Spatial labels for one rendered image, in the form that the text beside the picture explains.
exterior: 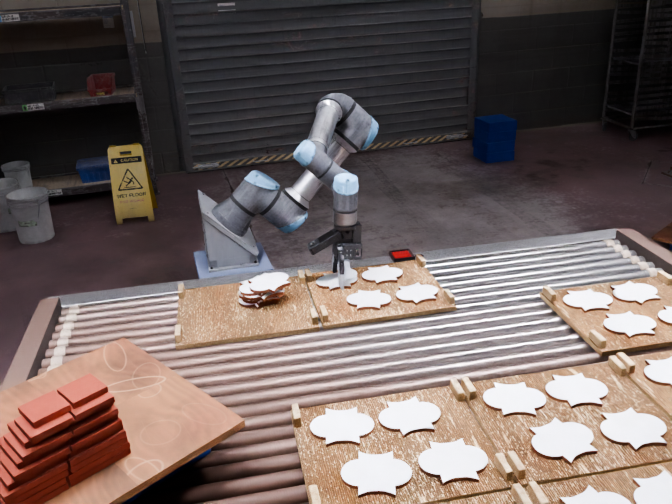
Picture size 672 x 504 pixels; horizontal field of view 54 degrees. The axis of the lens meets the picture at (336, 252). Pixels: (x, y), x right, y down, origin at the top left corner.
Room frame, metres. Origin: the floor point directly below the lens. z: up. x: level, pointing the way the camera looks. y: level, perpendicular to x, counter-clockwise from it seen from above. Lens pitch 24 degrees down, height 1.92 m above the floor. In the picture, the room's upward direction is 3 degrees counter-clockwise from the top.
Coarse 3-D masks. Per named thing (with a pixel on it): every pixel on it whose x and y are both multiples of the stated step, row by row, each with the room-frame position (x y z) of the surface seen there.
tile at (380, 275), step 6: (372, 270) 1.98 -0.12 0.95; (378, 270) 1.98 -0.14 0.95; (384, 270) 1.98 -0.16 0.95; (390, 270) 1.98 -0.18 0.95; (396, 270) 1.98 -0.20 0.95; (366, 276) 1.94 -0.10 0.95; (372, 276) 1.94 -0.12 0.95; (378, 276) 1.94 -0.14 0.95; (384, 276) 1.93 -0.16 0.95; (390, 276) 1.93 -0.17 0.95; (396, 276) 1.93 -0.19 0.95; (372, 282) 1.92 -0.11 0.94; (378, 282) 1.90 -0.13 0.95; (384, 282) 1.91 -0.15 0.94; (396, 282) 1.91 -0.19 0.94
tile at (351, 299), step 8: (352, 296) 1.81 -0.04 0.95; (360, 296) 1.80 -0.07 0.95; (368, 296) 1.80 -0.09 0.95; (376, 296) 1.80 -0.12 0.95; (384, 296) 1.80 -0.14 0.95; (352, 304) 1.76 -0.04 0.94; (360, 304) 1.75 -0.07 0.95; (368, 304) 1.75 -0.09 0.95; (376, 304) 1.75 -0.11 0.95; (384, 304) 1.75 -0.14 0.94
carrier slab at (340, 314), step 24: (384, 264) 2.05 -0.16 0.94; (408, 264) 2.04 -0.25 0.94; (312, 288) 1.89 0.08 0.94; (360, 288) 1.88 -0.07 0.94; (384, 288) 1.87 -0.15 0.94; (336, 312) 1.73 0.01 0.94; (360, 312) 1.72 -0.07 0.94; (384, 312) 1.72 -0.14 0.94; (408, 312) 1.71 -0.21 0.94; (432, 312) 1.72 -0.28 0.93
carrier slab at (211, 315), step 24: (192, 288) 1.93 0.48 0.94; (216, 288) 1.93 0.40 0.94; (288, 288) 1.90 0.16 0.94; (192, 312) 1.77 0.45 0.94; (216, 312) 1.76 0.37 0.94; (240, 312) 1.76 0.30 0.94; (264, 312) 1.75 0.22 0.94; (288, 312) 1.74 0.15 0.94; (192, 336) 1.63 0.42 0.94; (216, 336) 1.62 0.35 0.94; (240, 336) 1.62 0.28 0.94; (264, 336) 1.63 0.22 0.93
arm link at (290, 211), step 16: (352, 112) 2.35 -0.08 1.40; (336, 128) 2.39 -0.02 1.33; (352, 128) 2.35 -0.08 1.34; (368, 128) 2.36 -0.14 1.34; (336, 144) 2.35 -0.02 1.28; (352, 144) 2.34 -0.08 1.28; (368, 144) 2.36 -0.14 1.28; (336, 160) 2.34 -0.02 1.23; (304, 176) 2.33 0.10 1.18; (288, 192) 2.30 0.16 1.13; (304, 192) 2.30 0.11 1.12; (272, 208) 2.26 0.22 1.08; (288, 208) 2.27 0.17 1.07; (304, 208) 2.29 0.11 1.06; (288, 224) 2.27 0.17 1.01
